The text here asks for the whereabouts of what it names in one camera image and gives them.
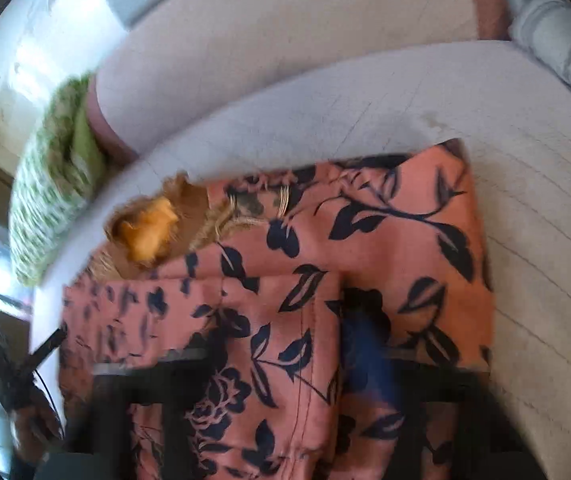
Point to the green patterned pillow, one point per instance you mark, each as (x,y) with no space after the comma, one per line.
(50,185)

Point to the white crumpled cloth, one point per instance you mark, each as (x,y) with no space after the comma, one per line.
(560,35)

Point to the white pink-edged cushion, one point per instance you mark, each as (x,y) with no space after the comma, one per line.
(290,50)

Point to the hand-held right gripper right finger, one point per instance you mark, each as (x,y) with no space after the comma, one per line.
(365,355)

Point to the orange floral print garment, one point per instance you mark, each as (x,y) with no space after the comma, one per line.
(390,240)

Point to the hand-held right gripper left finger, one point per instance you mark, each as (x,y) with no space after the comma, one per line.
(175,390)

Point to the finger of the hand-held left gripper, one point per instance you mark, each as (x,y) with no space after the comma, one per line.
(25,365)

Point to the yellow orange cloth piece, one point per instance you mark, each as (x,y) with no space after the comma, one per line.
(145,232)

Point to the white quilted blanket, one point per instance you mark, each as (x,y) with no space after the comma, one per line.
(540,220)

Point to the person's left hand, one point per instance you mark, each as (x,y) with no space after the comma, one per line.
(33,430)

